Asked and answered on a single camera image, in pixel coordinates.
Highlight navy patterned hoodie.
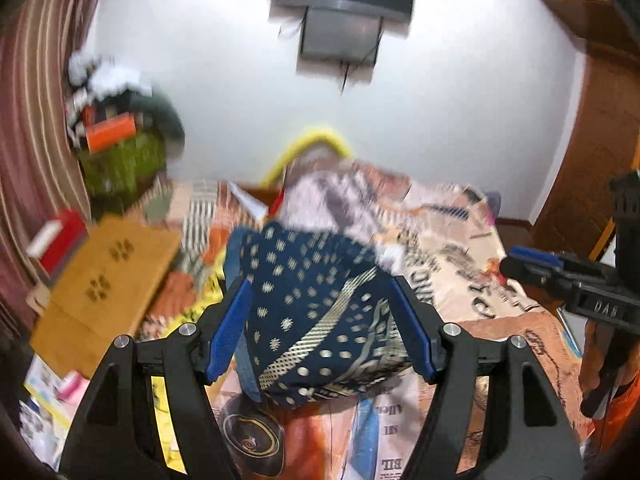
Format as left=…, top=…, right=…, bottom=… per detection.
left=222, top=222, right=417, bottom=411

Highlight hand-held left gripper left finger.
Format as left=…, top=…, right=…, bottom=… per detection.
left=57, top=277, right=254, bottom=480

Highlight yellow curved tube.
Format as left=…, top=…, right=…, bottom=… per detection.
left=262, top=127, right=354, bottom=189

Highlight white paper sheet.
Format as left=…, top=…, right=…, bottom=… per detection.
left=227, top=180, right=269, bottom=221

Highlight pile of mixed clothes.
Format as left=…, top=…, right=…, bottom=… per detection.
left=65, top=52, right=187, bottom=152

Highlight red and white box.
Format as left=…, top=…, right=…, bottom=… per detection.
left=27, top=207, right=90, bottom=279

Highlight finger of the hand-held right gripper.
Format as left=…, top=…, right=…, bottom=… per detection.
left=500, top=246, right=618, bottom=320

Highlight wooden wardrobe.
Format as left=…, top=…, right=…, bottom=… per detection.
left=531, top=0, right=640, bottom=262

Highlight green cloth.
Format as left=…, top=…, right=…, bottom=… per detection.
left=77, top=132, right=169, bottom=212

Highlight striped curtain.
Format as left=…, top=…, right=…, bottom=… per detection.
left=0, top=0, right=119, bottom=313

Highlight orange box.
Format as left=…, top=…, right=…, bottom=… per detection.
left=85, top=114, right=137, bottom=152

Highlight grey set-top box shelf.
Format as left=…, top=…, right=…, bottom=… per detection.
left=297, top=5, right=386, bottom=74

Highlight black television cable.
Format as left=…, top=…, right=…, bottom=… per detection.
left=337, top=57, right=357, bottom=96

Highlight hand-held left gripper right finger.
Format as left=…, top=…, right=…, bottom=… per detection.
left=389, top=275, right=587, bottom=480

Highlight pink plastic item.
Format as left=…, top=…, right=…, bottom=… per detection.
left=57, top=372, right=85, bottom=402

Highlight printed papers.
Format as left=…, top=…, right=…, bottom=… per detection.
left=20, top=360, right=76, bottom=467

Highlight person's right hand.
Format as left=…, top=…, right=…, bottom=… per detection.
left=579, top=316, right=632, bottom=407

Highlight brown cardboard box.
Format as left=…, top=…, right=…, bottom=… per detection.
left=30, top=215, right=184, bottom=379

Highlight blue denim jeans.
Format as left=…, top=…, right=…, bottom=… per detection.
left=224, top=230, right=263, bottom=403

